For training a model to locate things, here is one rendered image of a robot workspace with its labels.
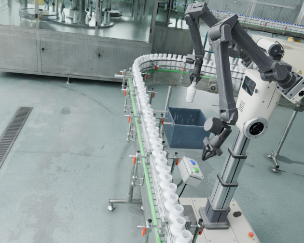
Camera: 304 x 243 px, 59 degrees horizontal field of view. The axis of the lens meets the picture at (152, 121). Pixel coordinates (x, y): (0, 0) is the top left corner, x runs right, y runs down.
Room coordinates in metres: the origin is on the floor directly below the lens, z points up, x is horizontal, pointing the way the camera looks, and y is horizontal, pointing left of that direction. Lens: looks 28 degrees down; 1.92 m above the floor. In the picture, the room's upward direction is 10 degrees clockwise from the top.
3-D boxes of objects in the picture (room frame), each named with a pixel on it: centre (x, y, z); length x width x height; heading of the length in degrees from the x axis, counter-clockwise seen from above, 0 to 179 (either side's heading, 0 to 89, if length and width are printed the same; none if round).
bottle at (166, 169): (1.00, -0.11, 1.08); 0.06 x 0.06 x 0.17
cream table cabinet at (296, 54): (5.46, -2.22, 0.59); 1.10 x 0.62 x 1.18; 85
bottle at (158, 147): (1.17, -0.06, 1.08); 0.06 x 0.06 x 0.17
